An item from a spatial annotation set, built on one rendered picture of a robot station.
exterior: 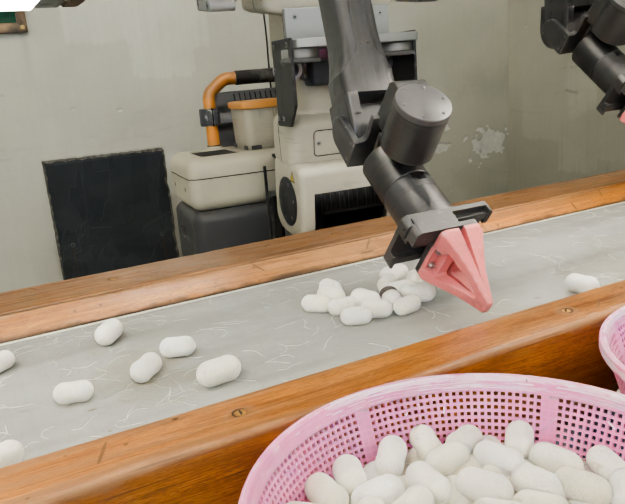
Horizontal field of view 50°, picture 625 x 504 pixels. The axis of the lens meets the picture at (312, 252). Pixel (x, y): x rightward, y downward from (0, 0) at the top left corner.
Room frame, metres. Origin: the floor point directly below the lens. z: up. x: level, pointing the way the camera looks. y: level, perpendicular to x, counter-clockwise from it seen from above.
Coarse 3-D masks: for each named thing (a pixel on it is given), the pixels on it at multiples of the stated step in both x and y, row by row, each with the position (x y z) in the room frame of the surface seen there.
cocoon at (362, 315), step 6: (360, 306) 0.62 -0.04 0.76; (342, 312) 0.62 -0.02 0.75; (348, 312) 0.61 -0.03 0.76; (354, 312) 0.61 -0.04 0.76; (360, 312) 0.61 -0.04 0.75; (366, 312) 0.61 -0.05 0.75; (342, 318) 0.61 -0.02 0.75; (348, 318) 0.61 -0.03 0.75; (354, 318) 0.61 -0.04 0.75; (360, 318) 0.61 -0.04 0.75; (366, 318) 0.61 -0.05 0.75; (348, 324) 0.61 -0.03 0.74; (354, 324) 0.61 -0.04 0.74; (360, 324) 0.61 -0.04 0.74
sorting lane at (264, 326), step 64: (512, 256) 0.81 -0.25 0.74; (576, 256) 0.78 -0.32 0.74; (128, 320) 0.69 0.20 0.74; (192, 320) 0.67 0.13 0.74; (256, 320) 0.65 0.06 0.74; (320, 320) 0.64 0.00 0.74; (384, 320) 0.62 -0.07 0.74; (448, 320) 0.61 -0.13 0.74; (0, 384) 0.55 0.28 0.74; (128, 384) 0.52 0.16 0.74; (192, 384) 0.51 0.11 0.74; (256, 384) 0.50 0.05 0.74; (64, 448) 0.43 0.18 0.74
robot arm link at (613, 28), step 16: (608, 0) 1.03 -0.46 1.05; (624, 0) 1.02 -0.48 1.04; (592, 16) 1.07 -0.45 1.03; (608, 16) 1.02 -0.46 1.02; (624, 16) 1.01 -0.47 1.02; (544, 32) 1.13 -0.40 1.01; (560, 32) 1.10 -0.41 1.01; (576, 32) 1.08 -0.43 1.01; (608, 32) 1.03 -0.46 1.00; (624, 32) 1.02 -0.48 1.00; (560, 48) 1.10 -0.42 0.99
